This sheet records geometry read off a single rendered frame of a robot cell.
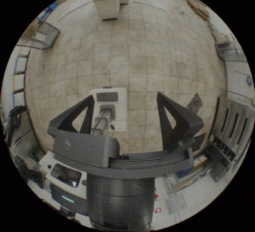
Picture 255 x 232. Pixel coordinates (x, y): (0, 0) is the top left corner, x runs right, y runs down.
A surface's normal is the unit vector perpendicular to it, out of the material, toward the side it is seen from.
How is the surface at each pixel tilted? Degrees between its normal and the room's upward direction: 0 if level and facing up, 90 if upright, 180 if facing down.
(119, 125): 0
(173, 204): 90
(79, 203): 90
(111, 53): 0
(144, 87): 0
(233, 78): 90
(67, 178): 90
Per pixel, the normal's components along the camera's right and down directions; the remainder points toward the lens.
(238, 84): -1.00, 0.01
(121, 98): 0.04, 0.25
